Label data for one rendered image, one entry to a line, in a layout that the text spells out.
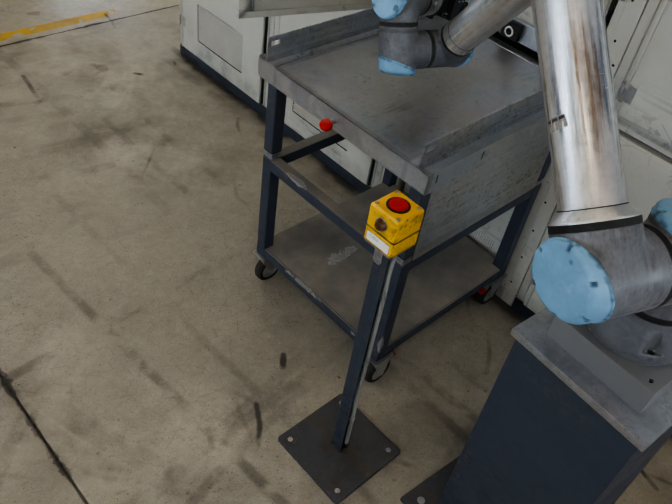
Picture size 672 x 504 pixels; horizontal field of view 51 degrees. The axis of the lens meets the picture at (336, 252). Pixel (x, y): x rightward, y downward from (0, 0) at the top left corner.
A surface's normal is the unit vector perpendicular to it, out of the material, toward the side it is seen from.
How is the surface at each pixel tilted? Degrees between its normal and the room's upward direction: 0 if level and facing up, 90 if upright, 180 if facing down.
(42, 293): 0
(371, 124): 0
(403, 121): 0
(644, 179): 90
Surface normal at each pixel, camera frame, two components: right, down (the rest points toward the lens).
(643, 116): -0.73, 0.40
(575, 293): -0.89, 0.23
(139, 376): 0.13, -0.72
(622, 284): 0.41, 0.08
